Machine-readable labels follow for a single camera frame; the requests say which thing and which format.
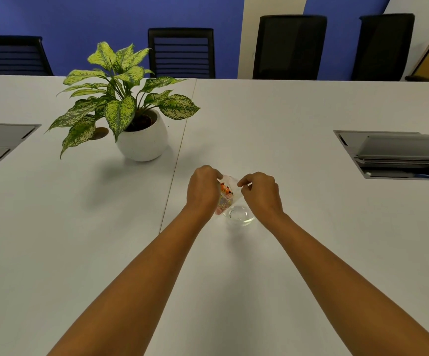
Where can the black mesh office chair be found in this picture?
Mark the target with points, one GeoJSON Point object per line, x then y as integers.
{"type": "Point", "coordinates": [383, 48]}
{"type": "Point", "coordinates": [288, 48]}

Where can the person's right thumb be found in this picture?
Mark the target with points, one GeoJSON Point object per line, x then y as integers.
{"type": "Point", "coordinates": [246, 189]}

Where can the round white plant pot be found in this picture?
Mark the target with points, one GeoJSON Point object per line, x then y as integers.
{"type": "Point", "coordinates": [144, 139]}

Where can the person's left forearm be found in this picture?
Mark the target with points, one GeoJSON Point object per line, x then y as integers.
{"type": "Point", "coordinates": [133, 289]}

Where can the person's left fingers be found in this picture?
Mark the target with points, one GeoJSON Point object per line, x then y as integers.
{"type": "Point", "coordinates": [212, 172]}

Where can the black slatted office chair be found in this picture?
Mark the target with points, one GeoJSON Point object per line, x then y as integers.
{"type": "Point", "coordinates": [182, 53]}
{"type": "Point", "coordinates": [16, 55]}

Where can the small clear glass bowl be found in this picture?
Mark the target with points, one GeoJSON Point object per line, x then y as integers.
{"type": "Point", "coordinates": [240, 215]}

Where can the person's right hand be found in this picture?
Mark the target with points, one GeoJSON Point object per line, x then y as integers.
{"type": "Point", "coordinates": [262, 198]}

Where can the person's right forearm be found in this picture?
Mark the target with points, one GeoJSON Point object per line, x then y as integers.
{"type": "Point", "coordinates": [351, 292]}

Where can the person's left hand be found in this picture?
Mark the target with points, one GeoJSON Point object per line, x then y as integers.
{"type": "Point", "coordinates": [201, 190]}

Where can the clear plastic snack packet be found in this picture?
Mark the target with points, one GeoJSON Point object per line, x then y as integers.
{"type": "Point", "coordinates": [227, 194]}

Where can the green variegated leafy plant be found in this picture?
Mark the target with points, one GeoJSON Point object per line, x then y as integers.
{"type": "Point", "coordinates": [118, 92]}

